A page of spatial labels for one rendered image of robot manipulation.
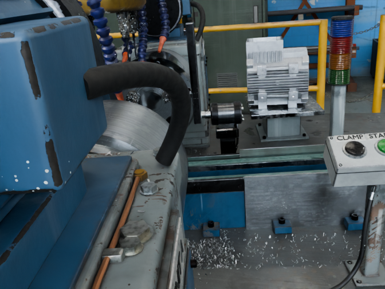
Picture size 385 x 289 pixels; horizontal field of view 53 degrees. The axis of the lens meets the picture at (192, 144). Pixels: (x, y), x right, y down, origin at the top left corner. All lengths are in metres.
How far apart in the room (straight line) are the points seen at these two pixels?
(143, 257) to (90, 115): 0.10
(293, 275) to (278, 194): 0.18
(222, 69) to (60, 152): 3.74
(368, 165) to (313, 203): 0.29
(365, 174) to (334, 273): 0.24
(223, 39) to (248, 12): 0.34
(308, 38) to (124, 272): 5.55
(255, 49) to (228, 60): 2.57
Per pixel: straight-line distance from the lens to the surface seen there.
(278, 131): 1.41
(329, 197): 0.91
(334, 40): 1.18
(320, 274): 0.81
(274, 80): 1.30
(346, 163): 0.64
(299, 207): 0.91
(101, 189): 0.34
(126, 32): 0.81
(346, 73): 1.20
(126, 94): 1.09
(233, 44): 3.86
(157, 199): 0.33
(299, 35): 5.74
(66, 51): 0.21
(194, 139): 1.36
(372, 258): 0.80
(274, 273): 0.81
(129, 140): 0.52
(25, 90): 0.18
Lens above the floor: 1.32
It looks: 22 degrees down
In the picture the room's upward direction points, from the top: 5 degrees counter-clockwise
